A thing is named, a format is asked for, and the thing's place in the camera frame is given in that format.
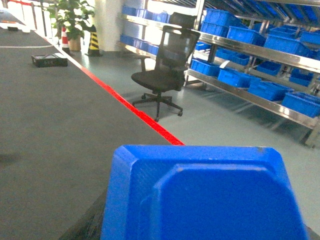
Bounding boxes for blue plastic tray part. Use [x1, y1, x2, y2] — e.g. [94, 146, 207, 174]
[100, 145, 310, 240]

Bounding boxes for steel shelf rack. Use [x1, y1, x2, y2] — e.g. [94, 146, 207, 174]
[119, 0, 320, 148]

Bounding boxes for black office chair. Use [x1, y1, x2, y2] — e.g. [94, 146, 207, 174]
[131, 12, 200, 122]

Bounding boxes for yellow black striped cone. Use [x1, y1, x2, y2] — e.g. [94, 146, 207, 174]
[86, 25, 102, 57]

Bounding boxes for red white traffic cone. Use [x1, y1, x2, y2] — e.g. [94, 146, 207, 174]
[61, 26, 70, 55]

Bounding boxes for black rectangular case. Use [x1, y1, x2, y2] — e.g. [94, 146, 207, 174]
[31, 53, 68, 68]

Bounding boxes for potted green plant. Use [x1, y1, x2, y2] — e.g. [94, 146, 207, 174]
[43, 0, 95, 52]

